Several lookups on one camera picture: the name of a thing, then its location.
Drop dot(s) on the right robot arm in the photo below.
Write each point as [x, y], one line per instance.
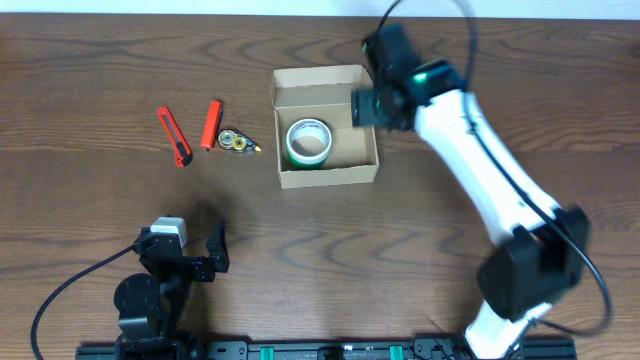
[539, 245]

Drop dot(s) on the green tape roll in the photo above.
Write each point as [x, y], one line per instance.
[300, 161]

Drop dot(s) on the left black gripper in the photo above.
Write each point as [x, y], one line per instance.
[204, 269]

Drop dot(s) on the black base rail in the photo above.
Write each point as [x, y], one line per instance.
[325, 351]

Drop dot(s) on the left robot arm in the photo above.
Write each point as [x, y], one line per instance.
[150, 304]

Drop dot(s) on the cardboard box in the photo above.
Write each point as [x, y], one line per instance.
[315, 141]

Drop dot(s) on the white tape roll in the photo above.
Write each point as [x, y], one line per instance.
[292, 135]

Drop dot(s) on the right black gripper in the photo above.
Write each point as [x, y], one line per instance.
[362, 112]

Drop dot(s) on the correction tape dispenser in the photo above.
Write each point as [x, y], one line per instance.
[231, 139]

